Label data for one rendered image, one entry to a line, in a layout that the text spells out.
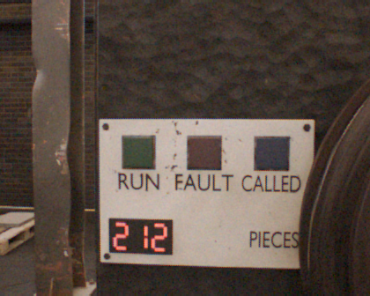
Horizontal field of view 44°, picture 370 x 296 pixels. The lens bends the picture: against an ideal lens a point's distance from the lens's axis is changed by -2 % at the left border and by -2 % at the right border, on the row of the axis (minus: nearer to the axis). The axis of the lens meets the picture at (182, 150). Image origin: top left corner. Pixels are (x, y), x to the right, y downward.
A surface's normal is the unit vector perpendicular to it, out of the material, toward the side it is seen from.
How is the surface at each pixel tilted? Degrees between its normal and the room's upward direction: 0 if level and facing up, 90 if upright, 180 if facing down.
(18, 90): 90
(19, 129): 90
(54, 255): 90
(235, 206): 90
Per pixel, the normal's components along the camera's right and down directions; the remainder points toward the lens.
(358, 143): -0.11, 0.05
